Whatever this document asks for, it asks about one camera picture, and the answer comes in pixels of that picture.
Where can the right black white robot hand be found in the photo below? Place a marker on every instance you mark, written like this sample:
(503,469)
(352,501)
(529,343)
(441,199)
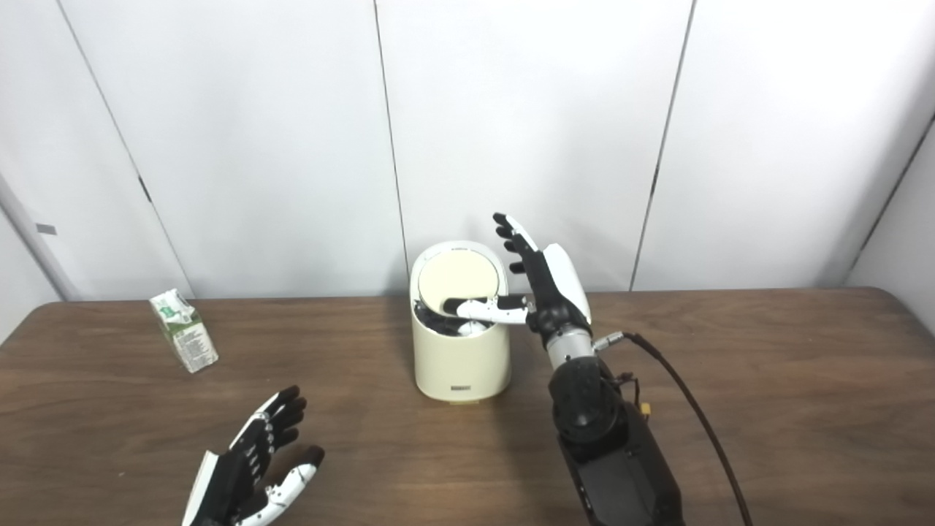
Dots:
(555,292)

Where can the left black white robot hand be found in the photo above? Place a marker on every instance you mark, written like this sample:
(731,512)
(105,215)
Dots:
(226,482)

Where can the cream round bin lid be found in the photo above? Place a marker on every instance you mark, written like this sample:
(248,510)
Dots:
(453,274)

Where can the cream-colored bin body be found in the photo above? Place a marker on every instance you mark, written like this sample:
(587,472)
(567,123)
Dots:
(460,361)

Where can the green white milk carton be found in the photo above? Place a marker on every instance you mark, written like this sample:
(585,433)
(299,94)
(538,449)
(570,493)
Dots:
(186,332)

